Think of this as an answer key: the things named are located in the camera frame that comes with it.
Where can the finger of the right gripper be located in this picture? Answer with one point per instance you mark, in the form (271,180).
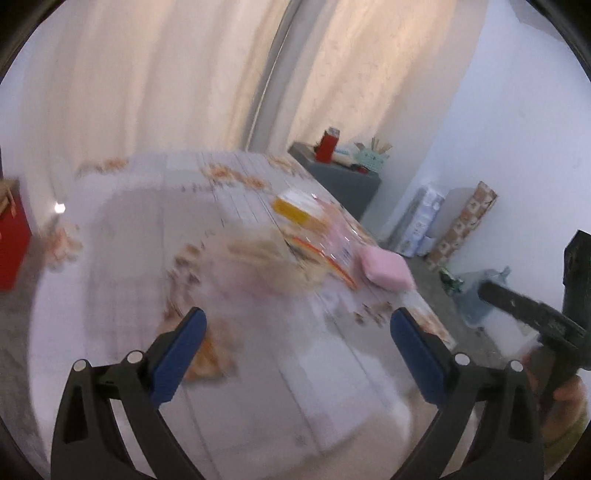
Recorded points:
(548,322)

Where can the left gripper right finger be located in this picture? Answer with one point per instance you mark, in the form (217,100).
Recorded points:
(507,443)

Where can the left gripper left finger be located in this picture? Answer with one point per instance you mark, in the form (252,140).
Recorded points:
(87,443)

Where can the pink mesh sponge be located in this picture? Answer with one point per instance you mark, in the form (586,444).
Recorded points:
(386,269)

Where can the clear printed plastic bag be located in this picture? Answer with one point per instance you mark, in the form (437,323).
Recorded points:
(335,246)

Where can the clear plastic container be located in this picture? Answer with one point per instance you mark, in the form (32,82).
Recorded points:
(258,262)

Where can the yellow cardboard box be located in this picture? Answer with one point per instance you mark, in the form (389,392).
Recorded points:
(300,208)

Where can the right hand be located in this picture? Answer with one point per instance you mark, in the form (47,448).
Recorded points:
(570,400)

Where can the green glass bottles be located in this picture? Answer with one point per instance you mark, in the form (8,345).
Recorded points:
(451,284)

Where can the patterned brown gift box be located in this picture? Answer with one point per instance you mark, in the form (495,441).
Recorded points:
(480,202)

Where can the floral plaid tablecloth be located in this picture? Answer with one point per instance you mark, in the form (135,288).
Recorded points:
(314,387)

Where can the red gift bag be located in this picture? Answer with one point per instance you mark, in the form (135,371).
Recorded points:
(15,233)

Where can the dark grey side cabinet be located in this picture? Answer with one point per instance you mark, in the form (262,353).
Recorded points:
(354,190)

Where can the teal utensil holder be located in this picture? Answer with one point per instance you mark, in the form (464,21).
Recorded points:
(372,156)

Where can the cream curtain right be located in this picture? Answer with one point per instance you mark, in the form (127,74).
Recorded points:
(374,68)

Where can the cream curtain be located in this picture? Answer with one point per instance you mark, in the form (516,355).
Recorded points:
(104,79)
(374,68)

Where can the cream curtain left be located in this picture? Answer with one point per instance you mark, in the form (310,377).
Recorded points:
(104,79)

